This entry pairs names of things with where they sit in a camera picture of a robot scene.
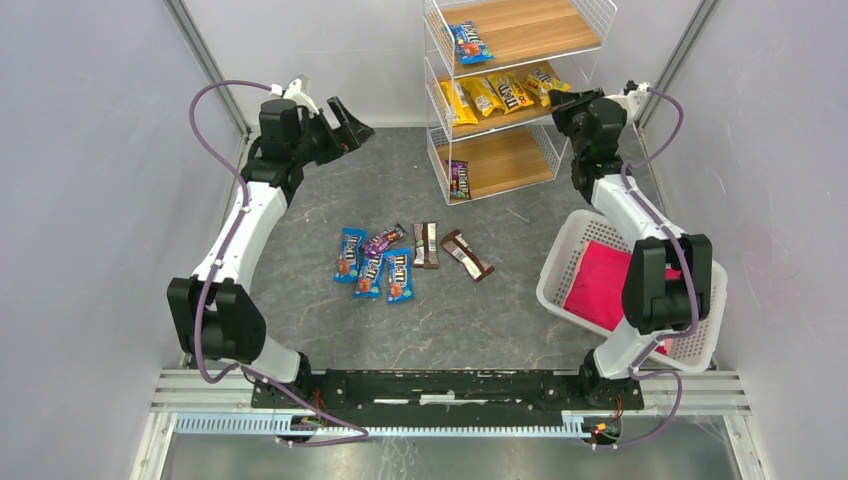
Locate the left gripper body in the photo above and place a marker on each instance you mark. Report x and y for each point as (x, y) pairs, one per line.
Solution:
(333, 132)

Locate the blue candy bag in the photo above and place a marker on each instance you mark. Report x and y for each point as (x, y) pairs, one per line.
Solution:
(368, 284)
(469, 46)
(350, 255)
(398, 269)

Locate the bottom wooden shelf board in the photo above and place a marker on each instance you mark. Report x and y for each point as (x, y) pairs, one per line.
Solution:
(497, 163)

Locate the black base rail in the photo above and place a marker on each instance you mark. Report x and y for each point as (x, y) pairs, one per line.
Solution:
(464, 398)

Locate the yellow candy bag top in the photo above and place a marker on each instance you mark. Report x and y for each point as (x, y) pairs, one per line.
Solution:
(461, 111)

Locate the pink cloth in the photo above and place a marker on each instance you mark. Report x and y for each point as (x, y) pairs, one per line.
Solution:
(595, 291)

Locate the purple candy bag on floor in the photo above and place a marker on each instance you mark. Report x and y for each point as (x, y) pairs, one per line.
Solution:
(379, 244)

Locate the white plastic basket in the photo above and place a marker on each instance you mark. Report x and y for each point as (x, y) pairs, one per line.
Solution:
(693, 354)

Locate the purple candy bag on shelf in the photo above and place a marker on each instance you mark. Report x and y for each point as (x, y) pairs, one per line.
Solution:
(459, 188)

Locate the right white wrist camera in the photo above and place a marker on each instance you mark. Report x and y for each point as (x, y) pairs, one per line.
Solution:
(631, 98)

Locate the top wooden shelf board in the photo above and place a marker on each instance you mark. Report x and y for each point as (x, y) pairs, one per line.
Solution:
(518, 33)

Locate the yellow candy bag bottom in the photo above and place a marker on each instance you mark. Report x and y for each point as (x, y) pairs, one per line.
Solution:
(511, 92)

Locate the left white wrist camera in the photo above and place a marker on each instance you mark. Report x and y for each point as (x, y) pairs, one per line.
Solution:
(296, 91)

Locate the yellow candy bag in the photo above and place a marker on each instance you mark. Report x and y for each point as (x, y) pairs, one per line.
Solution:
(485, 99)
(541, 82)
(511, 92)
(461, 111)

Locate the wooden shelf board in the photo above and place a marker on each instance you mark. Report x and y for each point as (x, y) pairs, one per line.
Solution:
(518, 33)
(498, 120)
(497, 163)

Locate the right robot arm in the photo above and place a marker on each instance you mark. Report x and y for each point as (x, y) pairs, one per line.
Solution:
(668, 285)

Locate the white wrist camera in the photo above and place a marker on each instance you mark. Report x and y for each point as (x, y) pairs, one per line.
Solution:
(296, 91)
(631, 98)

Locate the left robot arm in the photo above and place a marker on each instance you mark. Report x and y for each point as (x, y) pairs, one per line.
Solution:
(214, 315)

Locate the white wire shelf rack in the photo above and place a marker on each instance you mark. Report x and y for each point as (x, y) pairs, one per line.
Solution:
(489, 66)

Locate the brown candy bar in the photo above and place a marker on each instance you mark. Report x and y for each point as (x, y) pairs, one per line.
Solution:
(426, 245)
(460, 250)

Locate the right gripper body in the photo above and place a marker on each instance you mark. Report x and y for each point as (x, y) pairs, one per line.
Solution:
(565, 102)

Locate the middle wooden shelf board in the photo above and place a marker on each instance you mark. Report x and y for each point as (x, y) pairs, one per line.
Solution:
(498, 120)

